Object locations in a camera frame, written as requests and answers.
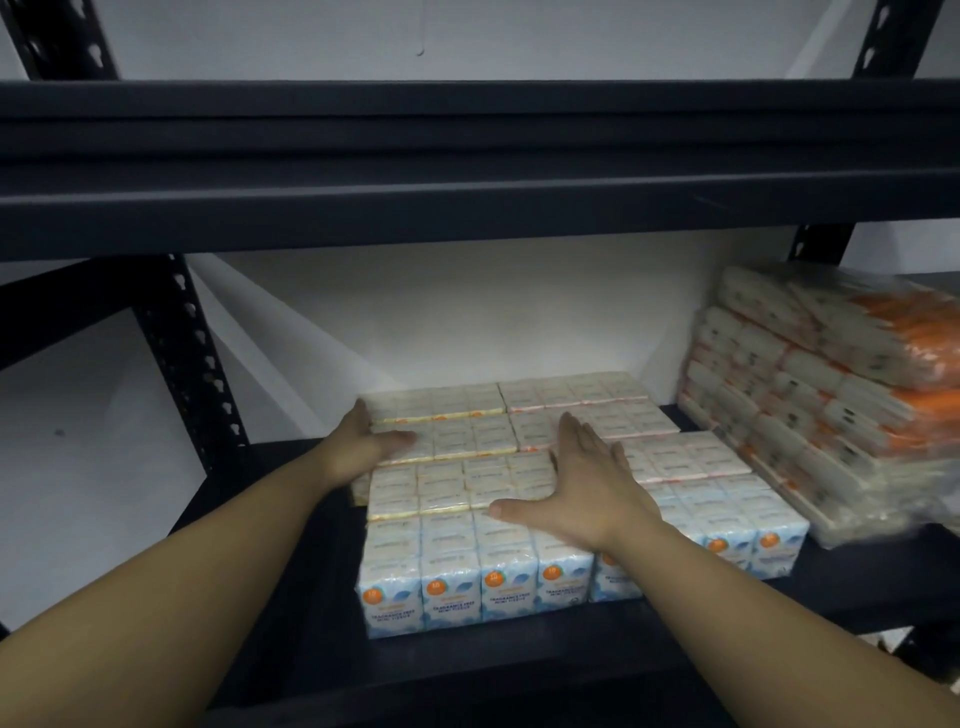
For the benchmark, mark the person's right forearm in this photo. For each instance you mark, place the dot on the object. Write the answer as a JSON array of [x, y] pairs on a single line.
[[765, 645]]

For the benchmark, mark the person's right hand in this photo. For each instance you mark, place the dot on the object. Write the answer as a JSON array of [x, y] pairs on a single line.
[[592, 495]]

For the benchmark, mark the blue tissue packet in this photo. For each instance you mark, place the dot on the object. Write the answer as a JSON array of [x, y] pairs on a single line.
[[735, 517], [465, 585]]

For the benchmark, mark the person's left forearm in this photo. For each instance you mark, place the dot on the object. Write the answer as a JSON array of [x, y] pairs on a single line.
[[150, 592]]

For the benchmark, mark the person's left hand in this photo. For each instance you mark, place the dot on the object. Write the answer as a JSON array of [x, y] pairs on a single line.
[[356, 450]]

